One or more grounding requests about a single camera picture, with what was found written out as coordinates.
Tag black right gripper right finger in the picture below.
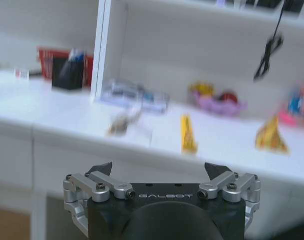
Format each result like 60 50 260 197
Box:
198 162 261 237

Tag small clear cube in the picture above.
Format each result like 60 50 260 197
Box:
14 67 30 80

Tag small brown snack packet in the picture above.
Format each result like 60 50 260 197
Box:
107 109 142 136

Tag pink colourful package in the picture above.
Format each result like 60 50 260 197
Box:
278 79 304 128

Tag black pen holder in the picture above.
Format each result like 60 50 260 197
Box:
51 55 85 91

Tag purple flower-shaped tray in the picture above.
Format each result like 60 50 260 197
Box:
189 86 248 117

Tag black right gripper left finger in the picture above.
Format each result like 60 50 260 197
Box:
63 161 134 239

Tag red printed box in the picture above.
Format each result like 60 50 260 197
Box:
37 46 94 87

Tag black hanging cable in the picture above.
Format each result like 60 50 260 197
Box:
253 0 287 82

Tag white shelf unit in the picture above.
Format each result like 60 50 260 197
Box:
90 0 304 118

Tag yellow snack bar wrapper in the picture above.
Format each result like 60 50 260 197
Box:
179 113 199 155

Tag yellow snacks in tray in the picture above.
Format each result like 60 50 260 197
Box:
189 81 215 99

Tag red round object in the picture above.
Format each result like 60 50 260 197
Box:
218 91 239 104

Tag yellow triangular snack packet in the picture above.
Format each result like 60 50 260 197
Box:
254 115 290 155

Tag clear plastic box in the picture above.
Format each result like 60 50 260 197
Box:
99 78 170 115

